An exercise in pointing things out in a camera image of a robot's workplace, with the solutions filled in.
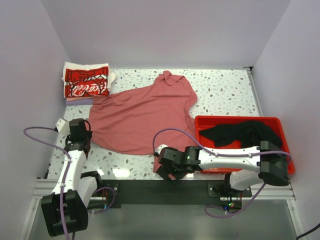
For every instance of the pink t shirt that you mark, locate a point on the pink t shirt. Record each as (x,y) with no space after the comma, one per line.
(137,121)

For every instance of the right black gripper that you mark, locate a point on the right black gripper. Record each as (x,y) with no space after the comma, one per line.
(164,172)

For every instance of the folded red print white shirt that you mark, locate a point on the folded red print white shirt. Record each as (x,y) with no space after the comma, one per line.
(87,80)

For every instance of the folded lavender shirt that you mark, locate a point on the folded lavender shirt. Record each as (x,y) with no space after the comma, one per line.
(80,102)

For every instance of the folded light pink shirt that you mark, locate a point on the folded light pink shirt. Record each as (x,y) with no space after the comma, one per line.
(72,99)

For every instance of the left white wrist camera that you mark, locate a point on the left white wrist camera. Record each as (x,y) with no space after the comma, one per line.
(63,127)

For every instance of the black t shirt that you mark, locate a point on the black t shirt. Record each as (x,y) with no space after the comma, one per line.
(249,133)

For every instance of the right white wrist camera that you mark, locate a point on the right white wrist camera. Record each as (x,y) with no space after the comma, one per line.
(159,149)

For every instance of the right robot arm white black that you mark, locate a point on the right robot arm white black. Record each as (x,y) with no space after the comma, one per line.
(265,163)

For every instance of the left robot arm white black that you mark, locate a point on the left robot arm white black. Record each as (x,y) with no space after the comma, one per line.
(65,210)

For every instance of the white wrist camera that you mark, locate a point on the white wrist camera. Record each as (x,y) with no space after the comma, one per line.
(159,149)
(63,127)

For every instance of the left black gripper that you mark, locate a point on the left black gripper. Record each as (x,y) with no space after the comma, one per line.
(89,134)

